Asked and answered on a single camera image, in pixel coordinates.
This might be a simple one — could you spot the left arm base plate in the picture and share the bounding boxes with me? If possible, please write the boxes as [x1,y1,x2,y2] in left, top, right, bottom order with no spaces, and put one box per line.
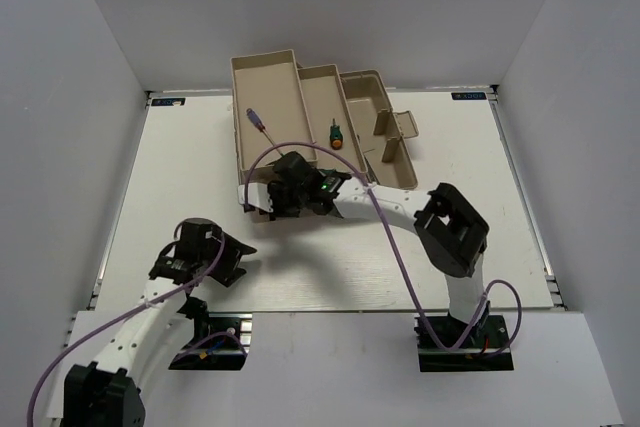
[169,312,253,372]

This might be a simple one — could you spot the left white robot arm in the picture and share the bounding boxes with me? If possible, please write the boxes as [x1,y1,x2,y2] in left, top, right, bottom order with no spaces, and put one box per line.
[62,218,257,426]

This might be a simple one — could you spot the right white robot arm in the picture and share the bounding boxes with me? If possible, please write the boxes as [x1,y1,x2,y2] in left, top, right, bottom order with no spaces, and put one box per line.
[268,152,489,346]

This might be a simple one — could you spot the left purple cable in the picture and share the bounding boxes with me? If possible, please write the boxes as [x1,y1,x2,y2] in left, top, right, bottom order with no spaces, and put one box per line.
[26,219,248,427]

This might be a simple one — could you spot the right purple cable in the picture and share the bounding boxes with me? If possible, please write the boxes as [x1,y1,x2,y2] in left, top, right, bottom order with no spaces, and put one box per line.
[245,140,522,351]

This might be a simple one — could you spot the green orange stubby screwdriver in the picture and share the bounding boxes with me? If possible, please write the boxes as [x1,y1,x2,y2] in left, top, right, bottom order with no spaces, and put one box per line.
[329,119,344,150]

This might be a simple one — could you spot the beige plastic toolbox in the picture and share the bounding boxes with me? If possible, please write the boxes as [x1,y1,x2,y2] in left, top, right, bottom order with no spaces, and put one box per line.
[231,50,419,190]

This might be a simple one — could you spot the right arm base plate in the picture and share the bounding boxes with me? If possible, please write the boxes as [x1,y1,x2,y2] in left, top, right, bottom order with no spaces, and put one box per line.
[414,314,514,373]

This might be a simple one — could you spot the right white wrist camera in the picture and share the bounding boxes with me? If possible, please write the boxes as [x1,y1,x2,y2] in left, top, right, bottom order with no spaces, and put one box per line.
[237,182,273,213]

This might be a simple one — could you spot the purple cable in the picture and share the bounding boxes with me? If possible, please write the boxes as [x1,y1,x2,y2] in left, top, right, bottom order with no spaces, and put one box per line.
[26,219,248,427]
[245,140,522,351]

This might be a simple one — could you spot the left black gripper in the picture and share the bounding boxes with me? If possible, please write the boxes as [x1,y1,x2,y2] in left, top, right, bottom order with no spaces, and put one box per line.
[199,224,256,286]

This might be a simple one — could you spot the blue handled screwdriver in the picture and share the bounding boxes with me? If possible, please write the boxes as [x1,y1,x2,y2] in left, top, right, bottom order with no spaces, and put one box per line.
[246,108,284,156]

